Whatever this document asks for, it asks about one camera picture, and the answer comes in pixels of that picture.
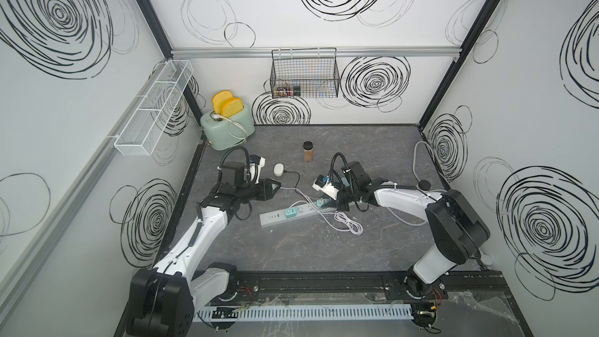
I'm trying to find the white round earbud case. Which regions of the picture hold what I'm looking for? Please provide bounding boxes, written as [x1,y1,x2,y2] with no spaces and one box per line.
[273,163,285,177]

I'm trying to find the black charging cable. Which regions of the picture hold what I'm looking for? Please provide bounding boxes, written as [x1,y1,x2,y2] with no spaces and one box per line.
[282,169,314,200]

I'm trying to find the white power strip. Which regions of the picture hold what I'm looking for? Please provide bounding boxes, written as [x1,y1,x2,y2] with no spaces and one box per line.
[260,198,336,228]

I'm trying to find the white charging cable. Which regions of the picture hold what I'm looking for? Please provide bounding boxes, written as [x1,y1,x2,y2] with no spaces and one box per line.
[280,186,364,237]

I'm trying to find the teal charger with white cable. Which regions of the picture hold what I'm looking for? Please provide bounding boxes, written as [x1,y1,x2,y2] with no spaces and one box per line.
[316,198,329,208]

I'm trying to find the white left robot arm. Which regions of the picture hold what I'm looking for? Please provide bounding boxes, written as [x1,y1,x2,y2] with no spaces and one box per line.
[125,146,281,336]

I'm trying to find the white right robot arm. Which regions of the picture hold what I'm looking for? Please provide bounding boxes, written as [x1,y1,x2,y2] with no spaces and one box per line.
[326,162,491,299]

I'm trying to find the brown spice bottle black lid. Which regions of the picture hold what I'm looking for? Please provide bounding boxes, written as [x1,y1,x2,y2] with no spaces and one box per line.
[303,141,314,162]

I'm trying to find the clear jar black lid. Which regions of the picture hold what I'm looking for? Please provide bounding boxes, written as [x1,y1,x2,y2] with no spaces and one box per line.
[417,179,431,191]

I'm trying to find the mint green toaster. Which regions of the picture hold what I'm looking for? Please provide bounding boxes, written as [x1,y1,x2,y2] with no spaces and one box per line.
[201,106,255,151]

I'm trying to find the front yellow toast slice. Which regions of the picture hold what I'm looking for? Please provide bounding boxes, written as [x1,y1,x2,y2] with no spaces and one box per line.
[220,97,244,118]

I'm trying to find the yellow toast slice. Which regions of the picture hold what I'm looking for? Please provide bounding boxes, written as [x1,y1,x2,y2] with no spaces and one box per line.
[220,97,244,118]
[212,90,233,115]

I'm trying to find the rear yellow toast slice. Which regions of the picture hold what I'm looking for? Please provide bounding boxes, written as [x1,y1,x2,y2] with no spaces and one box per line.
[212,90,233,115]

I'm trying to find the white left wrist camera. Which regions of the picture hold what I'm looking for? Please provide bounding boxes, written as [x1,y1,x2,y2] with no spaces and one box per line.
[249,154,266,183]

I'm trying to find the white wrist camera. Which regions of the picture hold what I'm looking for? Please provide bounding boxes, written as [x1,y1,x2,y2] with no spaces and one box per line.
[312,175,339,201]
[249,154,266,183]

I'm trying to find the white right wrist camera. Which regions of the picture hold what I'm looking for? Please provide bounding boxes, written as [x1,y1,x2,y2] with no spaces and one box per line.
[312,175,339,201]

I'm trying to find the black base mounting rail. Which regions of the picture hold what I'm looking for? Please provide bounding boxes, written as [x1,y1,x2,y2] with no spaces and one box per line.
[234,271,509,301]

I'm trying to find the black wire wall basket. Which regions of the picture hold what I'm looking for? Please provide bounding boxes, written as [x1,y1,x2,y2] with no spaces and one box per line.
[269,48,341,99]

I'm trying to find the white wire wall shelf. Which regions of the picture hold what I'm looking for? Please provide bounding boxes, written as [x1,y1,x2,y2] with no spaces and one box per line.
[114,59,193,156]

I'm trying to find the white slotted cable duct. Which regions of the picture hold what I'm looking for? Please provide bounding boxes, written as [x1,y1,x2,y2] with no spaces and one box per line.
[194,304,413,324]

